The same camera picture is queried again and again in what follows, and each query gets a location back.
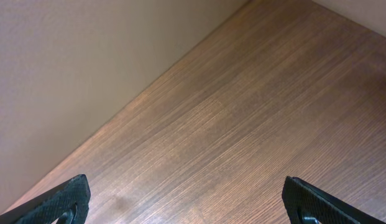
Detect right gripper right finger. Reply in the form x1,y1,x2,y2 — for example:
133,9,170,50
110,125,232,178
282,176,385,224

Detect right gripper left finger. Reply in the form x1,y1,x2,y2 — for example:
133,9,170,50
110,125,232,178
0,174,91,224

